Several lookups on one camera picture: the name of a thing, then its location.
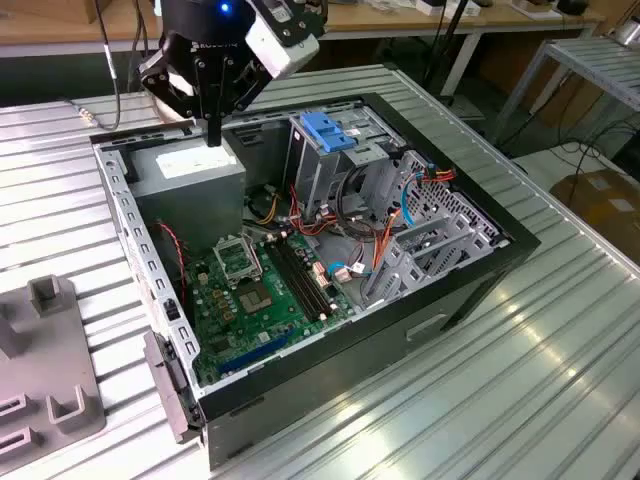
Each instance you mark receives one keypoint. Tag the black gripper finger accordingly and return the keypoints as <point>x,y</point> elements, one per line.
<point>205,90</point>
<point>225,90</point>

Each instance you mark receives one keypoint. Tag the grey metal disk bay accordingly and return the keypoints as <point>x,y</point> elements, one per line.
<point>450,210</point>

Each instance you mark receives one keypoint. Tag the blue plastic drive latch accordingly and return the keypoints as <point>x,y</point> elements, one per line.
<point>325,132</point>

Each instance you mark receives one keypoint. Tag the grey power supply unit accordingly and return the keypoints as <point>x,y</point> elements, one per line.
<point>195,200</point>

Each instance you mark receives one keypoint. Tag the grey metal drive cage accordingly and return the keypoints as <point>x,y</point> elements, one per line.
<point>320,175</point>

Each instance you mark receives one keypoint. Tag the wooden desk with white legs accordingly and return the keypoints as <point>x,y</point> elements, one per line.
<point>400,20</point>

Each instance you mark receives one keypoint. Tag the black RAM slot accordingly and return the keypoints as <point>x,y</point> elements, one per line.
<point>309,277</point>
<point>287,277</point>
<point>295,277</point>
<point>302,277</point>

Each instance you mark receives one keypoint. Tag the beige board power socket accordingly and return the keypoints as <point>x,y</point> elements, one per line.
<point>322,274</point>

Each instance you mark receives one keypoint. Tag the small white box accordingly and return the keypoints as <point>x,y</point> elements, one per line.
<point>430,6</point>

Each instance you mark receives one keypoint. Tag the green motherboard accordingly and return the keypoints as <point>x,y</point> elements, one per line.
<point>250,330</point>

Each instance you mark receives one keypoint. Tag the black chipset chip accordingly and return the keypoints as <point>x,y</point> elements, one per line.
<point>221,345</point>

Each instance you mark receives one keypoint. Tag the blue expansion slot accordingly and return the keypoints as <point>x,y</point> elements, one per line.
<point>255,352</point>

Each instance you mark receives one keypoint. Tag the grey plastic case bezel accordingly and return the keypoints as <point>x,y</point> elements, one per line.
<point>167,385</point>

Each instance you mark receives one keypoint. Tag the grey parts rack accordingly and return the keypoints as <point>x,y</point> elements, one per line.
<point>50,350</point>

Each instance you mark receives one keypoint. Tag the black open PC case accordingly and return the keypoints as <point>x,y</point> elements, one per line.
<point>350,370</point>

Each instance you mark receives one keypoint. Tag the small black device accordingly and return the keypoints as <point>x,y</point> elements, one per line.
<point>572,6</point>

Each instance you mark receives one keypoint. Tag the metal slat side table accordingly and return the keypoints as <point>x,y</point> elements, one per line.
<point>600,65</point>

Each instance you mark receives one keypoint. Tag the brown cardboard box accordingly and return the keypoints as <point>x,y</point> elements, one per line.
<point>600,200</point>

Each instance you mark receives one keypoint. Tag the silver metal cylinder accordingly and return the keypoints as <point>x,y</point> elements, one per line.
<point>627,32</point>

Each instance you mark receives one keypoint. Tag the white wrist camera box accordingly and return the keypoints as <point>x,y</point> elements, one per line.
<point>280,55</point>

